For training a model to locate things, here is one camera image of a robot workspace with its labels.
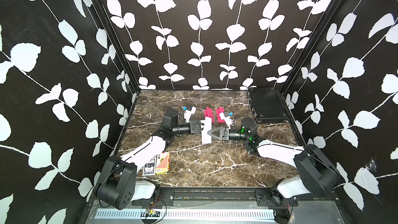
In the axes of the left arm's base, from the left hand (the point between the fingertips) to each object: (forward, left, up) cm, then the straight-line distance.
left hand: (207, 125), depth 76 cm
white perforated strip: (-34, +10, -21) cm, 42 cm away
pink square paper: (+22, -3, -19) cm, 29 cm away
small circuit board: (-33, +27, -22) cm, 48 cm away
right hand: (-5, -1, 0) cm, 5 cm away
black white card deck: (-13, +31, -20) cm, 39 cm away
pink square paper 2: (+26, -12, -23) cm, 37 cm away
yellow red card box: (-11, +25, -20) cm, 34 cm away
